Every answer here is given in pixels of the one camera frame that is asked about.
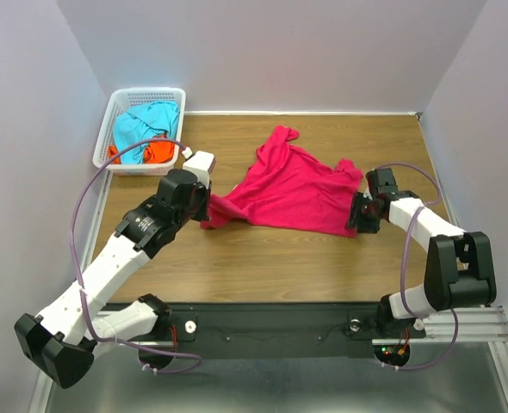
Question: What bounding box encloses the pink t-shirt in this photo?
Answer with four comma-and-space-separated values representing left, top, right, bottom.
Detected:
201, 126, 362, 237

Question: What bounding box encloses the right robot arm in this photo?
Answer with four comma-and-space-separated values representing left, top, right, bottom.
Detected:
346, 165, 497, 336

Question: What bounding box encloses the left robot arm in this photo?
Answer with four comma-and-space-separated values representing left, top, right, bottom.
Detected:
14, 167, 211, 389

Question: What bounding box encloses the orange t-shirt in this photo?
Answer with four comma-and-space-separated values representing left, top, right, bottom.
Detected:
124, 141, 175, 165

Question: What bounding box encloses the light blue t-shirt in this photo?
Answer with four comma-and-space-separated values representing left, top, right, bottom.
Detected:
108, 101, 180, 164

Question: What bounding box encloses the white plastic basket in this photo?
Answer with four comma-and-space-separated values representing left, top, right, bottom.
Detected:
92, 87, 186, 176

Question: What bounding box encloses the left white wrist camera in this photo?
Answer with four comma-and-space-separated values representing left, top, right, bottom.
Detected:
182, 151, 216, 179

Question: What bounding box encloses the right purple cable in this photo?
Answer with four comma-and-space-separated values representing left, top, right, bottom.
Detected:
372, 161, 460, 371

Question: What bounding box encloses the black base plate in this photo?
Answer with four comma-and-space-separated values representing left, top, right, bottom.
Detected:
167, 302, 425, 360

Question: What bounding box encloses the aluminium rail frame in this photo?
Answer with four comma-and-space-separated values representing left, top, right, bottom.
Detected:
28, 111, 508, 413

